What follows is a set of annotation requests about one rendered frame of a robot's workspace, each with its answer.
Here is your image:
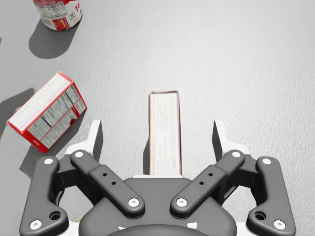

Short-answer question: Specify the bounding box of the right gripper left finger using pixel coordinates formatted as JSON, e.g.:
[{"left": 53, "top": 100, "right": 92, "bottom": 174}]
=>
[{"left": 19, "top": 119, "right": 146, "bottom": 236}]

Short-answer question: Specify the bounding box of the brown and white carton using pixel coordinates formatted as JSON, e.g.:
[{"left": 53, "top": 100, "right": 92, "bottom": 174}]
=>
[{"left": 142, "top": 90, "right": 184, "bottom": 178}]

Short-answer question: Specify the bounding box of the red and white carton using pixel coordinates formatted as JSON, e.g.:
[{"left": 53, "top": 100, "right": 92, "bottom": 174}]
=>
[{"left": 6, "top": 71, "right": 88, "bottom": 154}]

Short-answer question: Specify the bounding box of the red and white can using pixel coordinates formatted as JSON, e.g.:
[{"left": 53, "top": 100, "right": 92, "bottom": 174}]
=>
[{"left": 33, "top": 0, "right": 83, "bottom": 32}]

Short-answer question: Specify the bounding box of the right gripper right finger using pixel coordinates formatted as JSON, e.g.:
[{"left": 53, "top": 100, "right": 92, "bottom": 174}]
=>
[{"left": 169, "top": 119, "right": 297, "bottom": 234}]

